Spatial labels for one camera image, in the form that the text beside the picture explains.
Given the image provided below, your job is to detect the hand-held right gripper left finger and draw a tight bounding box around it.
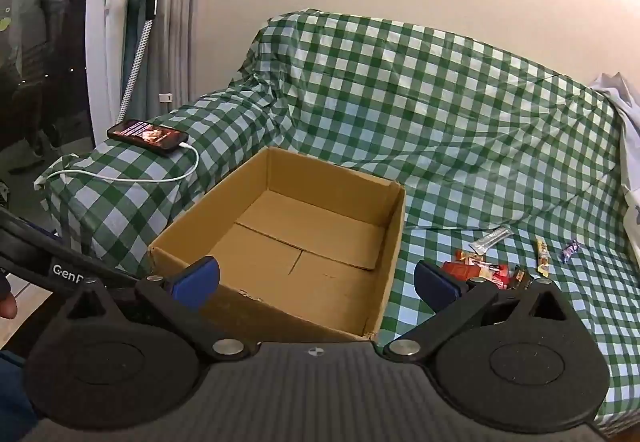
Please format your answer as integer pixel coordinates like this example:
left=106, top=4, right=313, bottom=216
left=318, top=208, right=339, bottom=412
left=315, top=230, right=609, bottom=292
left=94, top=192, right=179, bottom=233
left=37, top=256, right=258, bottom=364

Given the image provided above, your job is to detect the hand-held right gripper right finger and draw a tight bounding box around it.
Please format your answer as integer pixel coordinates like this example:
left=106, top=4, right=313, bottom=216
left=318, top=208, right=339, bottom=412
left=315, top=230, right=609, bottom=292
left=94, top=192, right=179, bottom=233
left=382, top=259, right=581, bottom=363

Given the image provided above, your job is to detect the large red snack packet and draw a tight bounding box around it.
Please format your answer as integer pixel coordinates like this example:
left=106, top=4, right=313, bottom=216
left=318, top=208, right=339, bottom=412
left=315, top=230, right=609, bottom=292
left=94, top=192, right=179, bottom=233
left=442, top=261, right=508, bottom=290

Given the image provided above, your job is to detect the silver stick packet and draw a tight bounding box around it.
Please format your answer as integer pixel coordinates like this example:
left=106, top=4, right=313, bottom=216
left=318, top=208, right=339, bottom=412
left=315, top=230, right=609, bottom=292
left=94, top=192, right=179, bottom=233
left=469, top=225, right=513, bottom=255

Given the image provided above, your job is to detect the dark brown chocolate packet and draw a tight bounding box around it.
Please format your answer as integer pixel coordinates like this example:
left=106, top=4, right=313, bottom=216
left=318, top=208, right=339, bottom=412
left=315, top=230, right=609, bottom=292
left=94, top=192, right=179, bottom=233
left=507, top=267, right=532, bottom=290

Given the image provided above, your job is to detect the yellow snack bar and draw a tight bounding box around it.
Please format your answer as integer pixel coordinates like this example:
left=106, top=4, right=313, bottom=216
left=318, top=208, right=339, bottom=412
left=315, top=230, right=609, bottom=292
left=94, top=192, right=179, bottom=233
left=536, top=238, right=552, bottom=279

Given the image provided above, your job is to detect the cardboard box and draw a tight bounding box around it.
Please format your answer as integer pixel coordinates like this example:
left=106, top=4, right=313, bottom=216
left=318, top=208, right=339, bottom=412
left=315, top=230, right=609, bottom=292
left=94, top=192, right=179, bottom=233
left=148, top=146, right=407, bottom=343

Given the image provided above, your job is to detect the person's blue clothing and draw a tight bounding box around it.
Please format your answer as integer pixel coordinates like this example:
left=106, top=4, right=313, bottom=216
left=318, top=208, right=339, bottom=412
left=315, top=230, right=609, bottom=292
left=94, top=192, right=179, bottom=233
left=0, top=349, right=38, bottom=442

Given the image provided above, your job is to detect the black smartphone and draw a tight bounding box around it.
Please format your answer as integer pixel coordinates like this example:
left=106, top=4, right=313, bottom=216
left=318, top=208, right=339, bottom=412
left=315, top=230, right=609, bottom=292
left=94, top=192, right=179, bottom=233
left=107, top=118, right=190, bottom=157

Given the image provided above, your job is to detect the green checked cloth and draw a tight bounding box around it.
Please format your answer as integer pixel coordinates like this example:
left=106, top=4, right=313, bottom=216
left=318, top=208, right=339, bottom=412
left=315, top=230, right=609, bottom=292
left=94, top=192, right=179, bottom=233
left=35, top=8, right=640, bottom=438

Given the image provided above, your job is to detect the glass door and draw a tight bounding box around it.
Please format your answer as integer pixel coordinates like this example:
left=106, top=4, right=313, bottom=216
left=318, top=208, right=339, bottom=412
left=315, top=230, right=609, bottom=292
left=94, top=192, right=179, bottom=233
left=0, top=0, right=96, bottom=223

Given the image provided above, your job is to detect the teal curtain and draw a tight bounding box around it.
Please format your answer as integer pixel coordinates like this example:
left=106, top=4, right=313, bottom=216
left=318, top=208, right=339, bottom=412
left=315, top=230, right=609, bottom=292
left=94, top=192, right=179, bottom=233
left=124, top=0, right=153, bottom=90

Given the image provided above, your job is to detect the white plastic bag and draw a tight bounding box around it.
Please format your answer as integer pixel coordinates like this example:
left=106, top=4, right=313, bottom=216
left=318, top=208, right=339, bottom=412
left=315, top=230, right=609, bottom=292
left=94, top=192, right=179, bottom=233
left=589, top=71, right=640, bottom=233

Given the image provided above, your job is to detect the white charging cable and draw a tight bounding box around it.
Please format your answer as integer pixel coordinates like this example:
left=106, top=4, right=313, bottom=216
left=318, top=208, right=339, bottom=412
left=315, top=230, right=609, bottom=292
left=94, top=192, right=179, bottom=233
left=34, top=142, right=200, bottom=188

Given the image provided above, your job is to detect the white door frame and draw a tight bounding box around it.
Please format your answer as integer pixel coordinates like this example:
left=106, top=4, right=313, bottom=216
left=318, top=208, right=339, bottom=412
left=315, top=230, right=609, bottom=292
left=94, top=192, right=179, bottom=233
left=85, top=0, right=132, bottom=149

